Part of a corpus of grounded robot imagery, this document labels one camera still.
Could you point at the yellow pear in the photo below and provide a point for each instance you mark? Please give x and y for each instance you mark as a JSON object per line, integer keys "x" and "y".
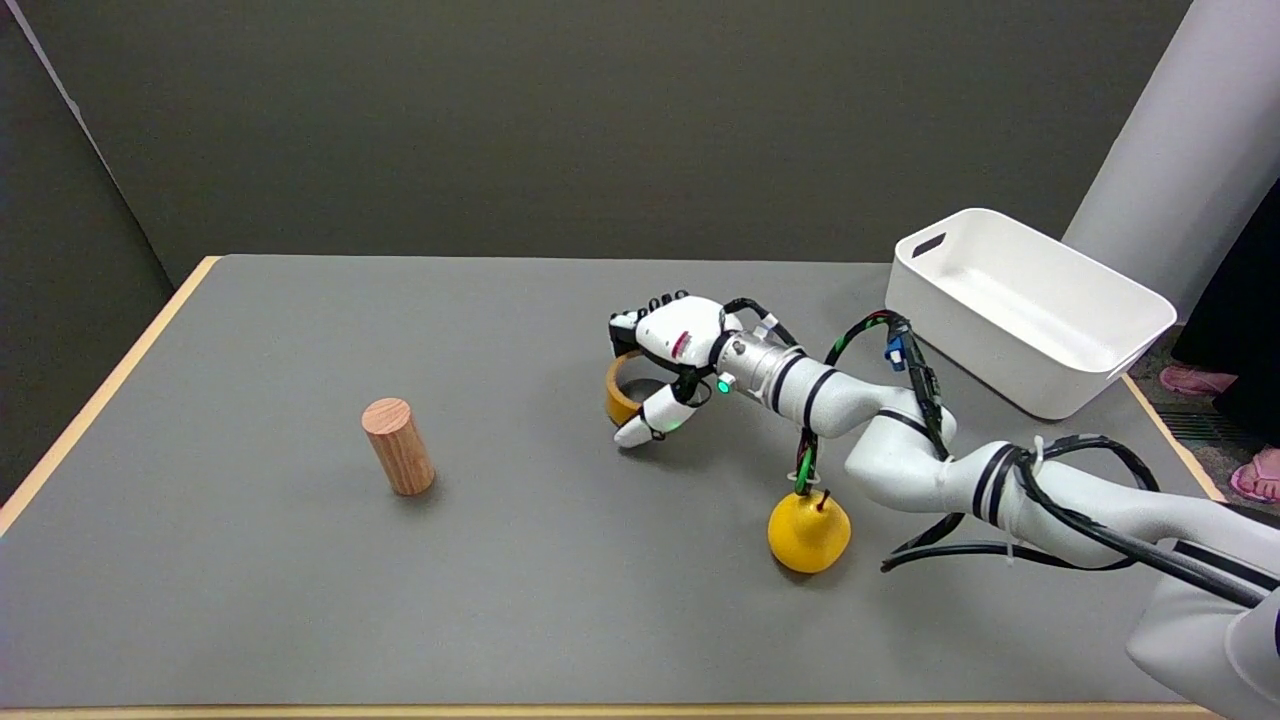
{"x": 806, "y": 533}

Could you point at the pink sandal foot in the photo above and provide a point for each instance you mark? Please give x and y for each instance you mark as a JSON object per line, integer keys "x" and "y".
{"x": 1258, "y": 476}
{"x": 1195, "y": 380}

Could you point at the white round pillar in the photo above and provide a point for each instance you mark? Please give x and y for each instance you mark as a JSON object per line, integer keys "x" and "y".
{"x": 1190, "y": 140}

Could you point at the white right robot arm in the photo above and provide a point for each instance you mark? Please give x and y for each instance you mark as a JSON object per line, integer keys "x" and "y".
{"x": 1000, "y": 470}

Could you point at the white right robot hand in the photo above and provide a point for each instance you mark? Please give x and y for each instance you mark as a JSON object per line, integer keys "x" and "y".
{"x": 672, "y": 365}

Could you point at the white plastic bin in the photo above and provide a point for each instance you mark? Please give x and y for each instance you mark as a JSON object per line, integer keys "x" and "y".
{"x": 1020, "y": 310}

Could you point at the wooden cylinder block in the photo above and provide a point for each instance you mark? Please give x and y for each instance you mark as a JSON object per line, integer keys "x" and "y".
{"x": 398, "y": 446}

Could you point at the yellow tape roll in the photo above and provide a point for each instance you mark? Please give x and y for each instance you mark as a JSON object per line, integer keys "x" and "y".
{"x": 620, "y": 392}

